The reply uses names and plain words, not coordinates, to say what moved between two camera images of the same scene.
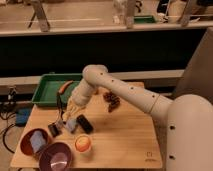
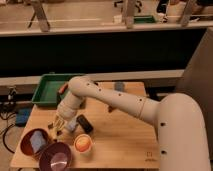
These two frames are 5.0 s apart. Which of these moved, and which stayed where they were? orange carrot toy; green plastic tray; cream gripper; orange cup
Moved: cream gripper
Stayed: orange carrot toy; orange cup; green plastic tray
